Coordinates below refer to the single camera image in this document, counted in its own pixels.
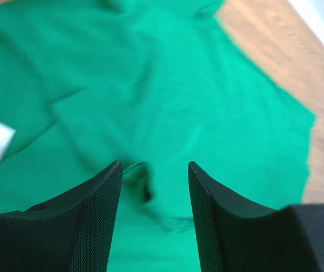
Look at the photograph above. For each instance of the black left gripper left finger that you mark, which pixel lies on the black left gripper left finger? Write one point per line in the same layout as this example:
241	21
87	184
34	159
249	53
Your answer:
70	232

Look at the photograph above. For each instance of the green t-shirt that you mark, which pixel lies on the green t-shirt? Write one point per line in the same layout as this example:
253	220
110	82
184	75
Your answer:
154	85

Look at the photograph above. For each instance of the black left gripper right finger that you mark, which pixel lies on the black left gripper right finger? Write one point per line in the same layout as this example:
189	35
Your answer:
234	233

